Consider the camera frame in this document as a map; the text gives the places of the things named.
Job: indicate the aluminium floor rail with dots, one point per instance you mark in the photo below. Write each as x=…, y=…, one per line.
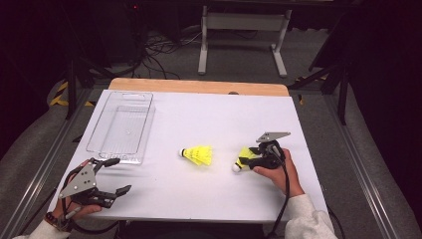
x=358, y=162
x=36, y=181

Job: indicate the black metal stand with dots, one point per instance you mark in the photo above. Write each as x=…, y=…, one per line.
x=342, y=99

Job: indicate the person's right hand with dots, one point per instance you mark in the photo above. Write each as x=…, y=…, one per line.
x=285, y=179

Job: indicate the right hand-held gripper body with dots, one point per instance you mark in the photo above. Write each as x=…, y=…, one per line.
x=273, y=157

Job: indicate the black tripod stand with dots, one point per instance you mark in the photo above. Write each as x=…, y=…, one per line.
x=70, y=89

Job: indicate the white table board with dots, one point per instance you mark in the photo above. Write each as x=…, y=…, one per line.
x=185, y=109

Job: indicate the person's left hand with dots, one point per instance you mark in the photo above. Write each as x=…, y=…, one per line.
x=88, y=209

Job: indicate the yellow black hazard tape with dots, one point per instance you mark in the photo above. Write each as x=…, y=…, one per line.
x=59, y=99

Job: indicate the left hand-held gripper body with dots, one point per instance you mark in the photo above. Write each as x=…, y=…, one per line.
x=83, y=182

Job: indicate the white metal stand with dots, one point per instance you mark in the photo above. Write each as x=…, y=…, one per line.
x=245, y=21

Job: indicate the clear plastic container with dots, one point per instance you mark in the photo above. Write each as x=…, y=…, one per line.
x=122, y=129

